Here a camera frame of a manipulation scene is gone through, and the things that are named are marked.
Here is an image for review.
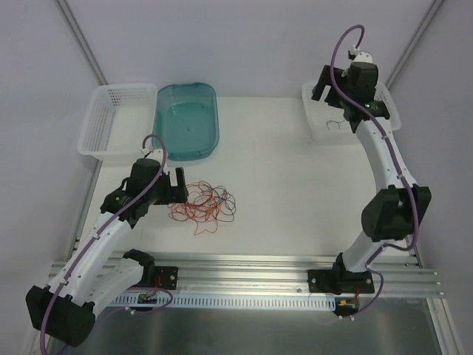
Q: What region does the orange cable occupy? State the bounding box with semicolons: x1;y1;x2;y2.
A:
169;180;230;237

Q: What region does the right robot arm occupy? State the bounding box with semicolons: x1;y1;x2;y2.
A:
303;62;432;295

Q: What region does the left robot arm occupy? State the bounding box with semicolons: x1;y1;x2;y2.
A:
26;158;188;354

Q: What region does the white plastic basket right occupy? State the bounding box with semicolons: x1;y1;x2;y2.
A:
302;81;401;145

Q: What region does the white plastic basket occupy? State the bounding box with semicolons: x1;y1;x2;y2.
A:
302;81;401;145
77;83;157;164

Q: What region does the white plastic basket left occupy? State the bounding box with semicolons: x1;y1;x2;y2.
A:
77;83;157;164

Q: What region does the teal transparent plastic tub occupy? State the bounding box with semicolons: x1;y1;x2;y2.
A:
153;82;220;162

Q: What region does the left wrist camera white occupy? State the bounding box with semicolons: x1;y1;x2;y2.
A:
140;148;169;174

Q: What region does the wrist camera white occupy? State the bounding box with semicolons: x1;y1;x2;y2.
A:
347;46;375;69
140;148;169;174

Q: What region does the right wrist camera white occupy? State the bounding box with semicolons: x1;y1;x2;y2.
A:
347;46;375;69

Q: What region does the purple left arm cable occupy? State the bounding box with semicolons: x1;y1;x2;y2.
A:
38;135;168;354

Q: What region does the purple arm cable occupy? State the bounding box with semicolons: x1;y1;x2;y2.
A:
329;24;423;274
38;135;168;354

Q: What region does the white slotted cable duct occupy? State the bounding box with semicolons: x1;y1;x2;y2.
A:
110;292;336;311

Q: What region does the aluminium frame post right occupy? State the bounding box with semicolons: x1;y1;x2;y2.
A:
385;0;446;89

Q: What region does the aluminium frame post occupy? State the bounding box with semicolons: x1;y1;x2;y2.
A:
385;0;446;89
54;0;109;86

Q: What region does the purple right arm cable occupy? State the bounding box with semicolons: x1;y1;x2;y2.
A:
329;24;423;274

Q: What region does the aluminium frame post left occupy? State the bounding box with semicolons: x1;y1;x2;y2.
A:
54;0;109;86

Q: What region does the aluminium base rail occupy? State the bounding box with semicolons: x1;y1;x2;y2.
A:
50;251;443;297

